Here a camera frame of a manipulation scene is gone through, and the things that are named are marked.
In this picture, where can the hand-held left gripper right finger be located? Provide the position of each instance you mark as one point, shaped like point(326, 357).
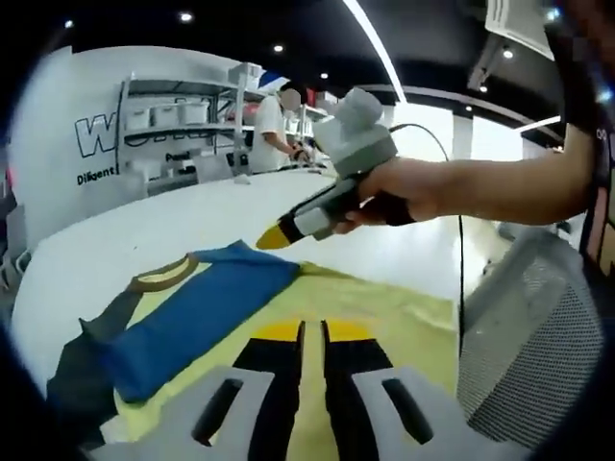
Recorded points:
point(355, 384)

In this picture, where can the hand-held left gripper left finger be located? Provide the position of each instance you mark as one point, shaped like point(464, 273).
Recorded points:
point(269, 384)

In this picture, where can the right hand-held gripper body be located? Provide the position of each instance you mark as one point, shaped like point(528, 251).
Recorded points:
point(355, 139)

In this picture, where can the yellow garment with dark sleeves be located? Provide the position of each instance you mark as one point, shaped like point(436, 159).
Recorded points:
point(202, 312)

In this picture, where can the person's right hand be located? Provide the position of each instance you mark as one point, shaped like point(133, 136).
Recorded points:
point(413, 187)

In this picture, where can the grey metal shelf rack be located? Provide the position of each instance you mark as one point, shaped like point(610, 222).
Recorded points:
point(192, 132)

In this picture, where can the white storage bin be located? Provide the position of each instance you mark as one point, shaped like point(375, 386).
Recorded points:
point(141, 117)
point(166, 115)
point(194, 112)

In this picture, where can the grey mesh office chair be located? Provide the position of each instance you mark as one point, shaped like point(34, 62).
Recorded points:
point(528, 336)

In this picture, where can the white ribbed device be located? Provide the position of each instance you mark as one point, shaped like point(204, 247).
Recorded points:
point(519, 19)

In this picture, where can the person's dark printed shirt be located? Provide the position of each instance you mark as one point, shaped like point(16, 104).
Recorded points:
point(600, 168)

